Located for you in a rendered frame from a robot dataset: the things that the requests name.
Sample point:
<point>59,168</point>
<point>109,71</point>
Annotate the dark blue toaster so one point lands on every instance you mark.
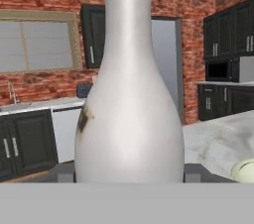
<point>83,90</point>

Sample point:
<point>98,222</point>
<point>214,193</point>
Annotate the pale yellow bowl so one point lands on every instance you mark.
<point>244,171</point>

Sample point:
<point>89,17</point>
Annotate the dark base cabinet run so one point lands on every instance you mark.
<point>228,100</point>

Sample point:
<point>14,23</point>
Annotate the window with beige frame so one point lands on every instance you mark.
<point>39,44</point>

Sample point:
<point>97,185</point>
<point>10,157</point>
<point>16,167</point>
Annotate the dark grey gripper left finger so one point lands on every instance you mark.
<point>64,173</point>

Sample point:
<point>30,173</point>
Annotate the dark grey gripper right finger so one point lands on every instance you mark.
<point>195,173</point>

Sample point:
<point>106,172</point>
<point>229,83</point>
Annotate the white dishwasher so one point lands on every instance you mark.
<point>66,134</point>

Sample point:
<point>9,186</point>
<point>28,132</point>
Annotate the white liquor bottle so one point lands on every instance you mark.
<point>132,109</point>

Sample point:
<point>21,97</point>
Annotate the silver tap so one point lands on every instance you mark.
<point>13,94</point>

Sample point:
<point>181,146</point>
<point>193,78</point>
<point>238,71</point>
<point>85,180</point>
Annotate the steel sink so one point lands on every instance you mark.
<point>15,106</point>

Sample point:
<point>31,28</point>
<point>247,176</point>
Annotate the black microwave oven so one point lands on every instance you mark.
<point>228,69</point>

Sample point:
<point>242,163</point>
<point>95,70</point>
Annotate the grey doorway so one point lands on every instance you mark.
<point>167,66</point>

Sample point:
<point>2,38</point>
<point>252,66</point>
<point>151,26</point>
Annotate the dark wall cabinet run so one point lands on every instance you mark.
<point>229,31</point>

